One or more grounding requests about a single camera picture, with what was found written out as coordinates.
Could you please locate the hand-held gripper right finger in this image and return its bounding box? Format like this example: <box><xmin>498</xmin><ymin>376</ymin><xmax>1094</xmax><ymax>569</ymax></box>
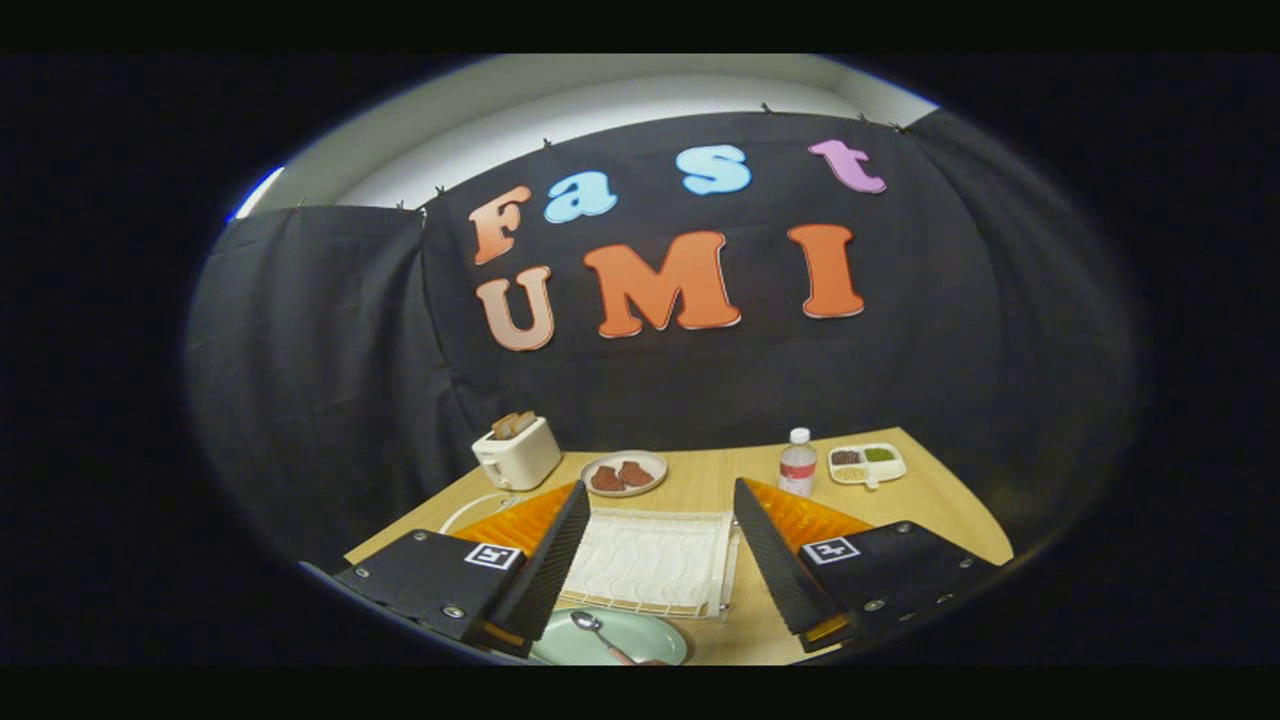
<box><xmin>733</xmin><ymin>477</ymin><xmax>1001</xmax><ymax>653</ymax></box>

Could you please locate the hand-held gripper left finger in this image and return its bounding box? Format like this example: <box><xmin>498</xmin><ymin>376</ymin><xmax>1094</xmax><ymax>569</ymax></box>
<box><xmin>333</xmin><ymin>480</ymin><xmax>592</xmax><ymax>659</ymax></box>

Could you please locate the metal spoon with checkered handle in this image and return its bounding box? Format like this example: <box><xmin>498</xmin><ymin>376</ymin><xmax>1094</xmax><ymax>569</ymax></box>
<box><xmin>570</xmin><ymin>610</ymin><xmax>671</xmax><ymax>666</ymax></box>

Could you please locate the white wire dish rack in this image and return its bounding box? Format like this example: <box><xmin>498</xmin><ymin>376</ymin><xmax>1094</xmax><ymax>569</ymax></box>
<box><xmin>555</xmin><ymin>507</ymin><xmax>743</xmax><ymax>621</ymax></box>

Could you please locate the pale green plate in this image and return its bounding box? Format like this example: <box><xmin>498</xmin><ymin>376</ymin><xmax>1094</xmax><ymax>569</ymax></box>
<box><xmin>527</xmin><ymin>607</ymin><xmax>690</xmax><ymax>666</ymax></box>

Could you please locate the beige oval plate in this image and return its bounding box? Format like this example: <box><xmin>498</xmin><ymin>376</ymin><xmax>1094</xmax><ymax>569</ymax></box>
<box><xmin>580</xmin><ymin>450</ymin><xmax>669</xmax><ymax>498</ymax></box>

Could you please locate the white divided dish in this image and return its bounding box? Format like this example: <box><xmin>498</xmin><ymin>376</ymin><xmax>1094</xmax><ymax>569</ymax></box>
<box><xmin>827</xmin><ymin>442</ymin><xmax>908</xmax><ymax>491</ymax></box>

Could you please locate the clear bottle with red label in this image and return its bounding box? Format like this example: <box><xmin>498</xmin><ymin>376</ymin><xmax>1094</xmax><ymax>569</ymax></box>
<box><xmin>778</xmin><ymin>427</ymin><xmax>819</xmax><ymax>498</ymax></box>

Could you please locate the white toaster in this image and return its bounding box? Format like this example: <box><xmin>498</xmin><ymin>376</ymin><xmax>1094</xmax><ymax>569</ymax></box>
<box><xmin>471</xmin><ymin>415</ymin><xmax>563</xmax><ymax>492</ymax></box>

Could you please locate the black backdrop cloth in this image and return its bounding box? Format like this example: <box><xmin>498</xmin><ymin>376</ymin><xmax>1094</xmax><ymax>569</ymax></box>
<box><xmin>185</xmin><ymin>108</ymin><xmax>1141</xmax><ymax>571</ymax></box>

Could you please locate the ceiling strip light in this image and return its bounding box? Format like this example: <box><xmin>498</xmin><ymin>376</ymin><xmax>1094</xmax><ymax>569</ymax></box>
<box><xmin>232</xmin><ymin>165</ymin><xmax>286</xmax><ymax>223</ymax></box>

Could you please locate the white power cable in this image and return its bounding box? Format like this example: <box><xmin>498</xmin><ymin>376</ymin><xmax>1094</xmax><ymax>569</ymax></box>
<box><xmin>439</xmin><ymin>491</ymin><xmax>531</xmax><ymax>536</ymax></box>

